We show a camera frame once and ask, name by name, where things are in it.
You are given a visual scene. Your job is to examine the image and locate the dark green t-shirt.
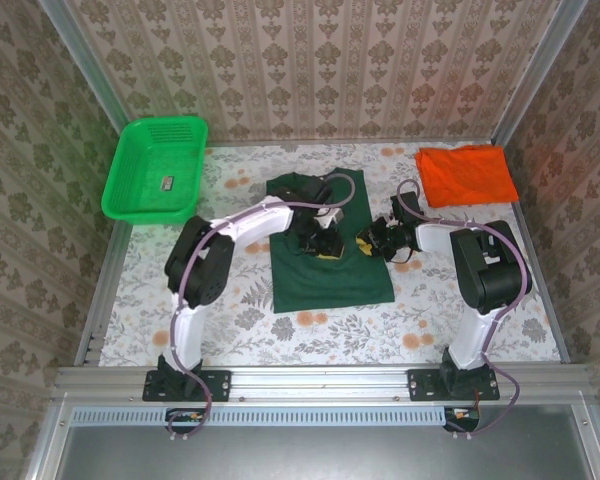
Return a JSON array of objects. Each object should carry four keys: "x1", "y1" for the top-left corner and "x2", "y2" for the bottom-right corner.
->
[{"x1": 265, "y1": 168, "x2": 396, "y2": 315}]

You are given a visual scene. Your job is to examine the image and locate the green plastic basket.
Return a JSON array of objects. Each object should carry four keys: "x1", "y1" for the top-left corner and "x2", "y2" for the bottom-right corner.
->
[{"x1": 101, "y1": 115, "x2": 210, "y2": 225}]

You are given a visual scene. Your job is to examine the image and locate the floral table cover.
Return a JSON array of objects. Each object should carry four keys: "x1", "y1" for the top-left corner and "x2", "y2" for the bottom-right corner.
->
[{"x1": 97, "y1": 144, "x2": 564, "y2": 366}]

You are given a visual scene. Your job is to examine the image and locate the orange t-shirt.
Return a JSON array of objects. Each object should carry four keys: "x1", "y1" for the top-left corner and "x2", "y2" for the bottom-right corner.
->
[{"x1": 413, "y1": 145, "x2": 520, "y2": 209}]

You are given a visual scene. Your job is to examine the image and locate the small black connector board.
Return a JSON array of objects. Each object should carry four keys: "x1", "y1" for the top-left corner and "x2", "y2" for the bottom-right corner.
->
[
  {"x1": 443, "y1": 405, "x2": 481, "y2": 434},
  {"x1": 165, "y1": 407, "x2": 206, "y2": 435}
]

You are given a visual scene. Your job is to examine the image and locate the grey metal panel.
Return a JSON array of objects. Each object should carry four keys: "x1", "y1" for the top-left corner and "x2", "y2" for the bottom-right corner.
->
[{"x1": 29, "y1": 404, "x2": 600, "y2": 480}]

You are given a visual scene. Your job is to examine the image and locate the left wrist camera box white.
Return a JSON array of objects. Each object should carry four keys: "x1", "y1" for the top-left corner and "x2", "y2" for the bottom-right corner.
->
[{"x1": 313, "y1": 206, "x2": 345, "y2": 232}]

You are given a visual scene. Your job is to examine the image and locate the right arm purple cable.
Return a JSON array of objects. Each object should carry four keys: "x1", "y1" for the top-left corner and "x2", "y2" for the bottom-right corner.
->
[{"x1": 396, "y1": 178, "x2": 529, "y2": 441}]

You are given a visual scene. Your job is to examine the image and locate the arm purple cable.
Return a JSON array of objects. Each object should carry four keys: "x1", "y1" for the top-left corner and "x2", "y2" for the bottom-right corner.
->
[
  {"x1": 396, "y1": 178, "x2": 529, "y2": 441},
  {"x1": 167, "y1": 171, "x2": 357, "y2": 444}
]

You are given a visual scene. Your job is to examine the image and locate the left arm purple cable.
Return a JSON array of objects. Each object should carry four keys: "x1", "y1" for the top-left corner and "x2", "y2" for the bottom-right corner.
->
[{"x1": 167, "y1": 171, "x2": 357, "y2": 444}]

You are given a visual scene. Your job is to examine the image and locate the thin aluminium wall rail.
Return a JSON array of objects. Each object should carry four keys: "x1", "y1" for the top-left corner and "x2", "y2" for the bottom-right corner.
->
[{"x1": 204, "y1": 137, "x2": 501, "y2": 150}]

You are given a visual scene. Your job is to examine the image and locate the long aluminium base rail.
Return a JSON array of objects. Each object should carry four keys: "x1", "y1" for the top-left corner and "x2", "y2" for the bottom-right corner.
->
[{"x1": 54, "y1": 364, "x2": 591, "y2": 404}]

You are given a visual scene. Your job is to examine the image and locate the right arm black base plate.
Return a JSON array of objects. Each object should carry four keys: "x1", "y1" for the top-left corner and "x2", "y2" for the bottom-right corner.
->
[{"x1": 407, "y1": 368, "x2": 501, "y2": 403}]

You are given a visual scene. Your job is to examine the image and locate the aluminium side rail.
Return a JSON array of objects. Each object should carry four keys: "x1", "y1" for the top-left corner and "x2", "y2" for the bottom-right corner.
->
[
  {"x1": 499, "y1": 143, "x2": 572, "y2": 364},
  {"x1": 74, "y1": 214, "x2": 131, "y2": 366}
]

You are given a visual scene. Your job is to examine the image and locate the light blue slotted cable duct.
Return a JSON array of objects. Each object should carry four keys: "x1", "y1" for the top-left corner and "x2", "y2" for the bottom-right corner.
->
[{"x1": 72, "y1": 405, "x2": 454, "y2": 427}]

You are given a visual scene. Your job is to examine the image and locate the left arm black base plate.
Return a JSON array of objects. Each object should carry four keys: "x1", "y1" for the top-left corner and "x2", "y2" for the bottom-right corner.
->
[{"x1": 142, "y1": 368, "x2": 232, "y2": 403}]

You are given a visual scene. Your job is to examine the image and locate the aluminium frame post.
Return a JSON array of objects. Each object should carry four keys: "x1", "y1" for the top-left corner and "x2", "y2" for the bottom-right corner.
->
[
  {"x1": 492, "y1": 0, "x2": 590, "y2": 146},
  {"x1": 37, "y1": 0, "x2": 131, "y2": 131}
]

